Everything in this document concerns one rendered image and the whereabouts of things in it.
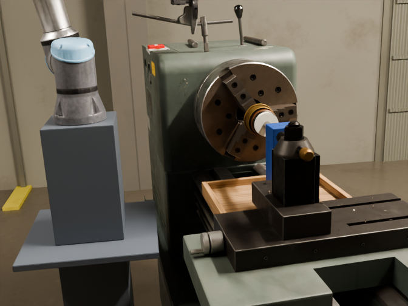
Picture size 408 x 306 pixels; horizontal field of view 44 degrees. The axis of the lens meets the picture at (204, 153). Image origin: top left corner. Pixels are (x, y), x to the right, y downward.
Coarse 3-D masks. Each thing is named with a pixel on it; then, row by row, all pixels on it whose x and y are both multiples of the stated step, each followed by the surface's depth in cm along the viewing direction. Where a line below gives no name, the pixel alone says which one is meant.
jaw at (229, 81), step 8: (224, 72) 152; (224, 80) 151; (232, 80) 147; (232, 88) 148; (240, 88) 148; (232, 96) 152; (240, 96) 147; (248, 96) 148; (240, 104) 148; (248, 104) 146
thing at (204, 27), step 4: (204, 16) 167; (200, 20) 168; (204, 20) 167; (204, 24) 167; (204, 28) 168; (204, 32) 168; (204, 36) 168; (204, 40) 169; (204, 44) 169; (204, 48) 169; (208, 48) 169
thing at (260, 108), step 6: (252, 108) 146; (258, 108) 143; (264, 108) 144; (270, 108) 147; (246, 114) 146; (252, 114) 143; (258, 114) 141; (246, 120) 145; (252, 120) 142; (246, 126) 147; (252, 126) 142; (252, 132) 148
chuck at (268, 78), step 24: (216, 72) 155; (240, 72) 151; (264, 72) 153; (216, 96) 152; (264, 96) 155; (288, 96) 156; (216, 120) 154; (288, 120) 159; (216, 144) 156; (264, 144) 159
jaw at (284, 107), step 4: (280, 104) 156; (284, 104) 156; (288, 104) 156; (292, 104) 155; (272, 108) 152; (276, 108) 152; (280, 108) 151; (284, 108) 151; (288, 108) 153; (292, 108) 154; (296, 108) 154; (276, 112) 149; (280, 112) 151; (284, 112) 151; (288, 112) 154; (292, 112) 154; (296, 112) 154; (276, 116) 149; (280, 116) 151; (284, 116) 152; (288, 116) 154; (292, 116) 154; (296, 116) 155; (280, 120) 152; (284, 120) 152
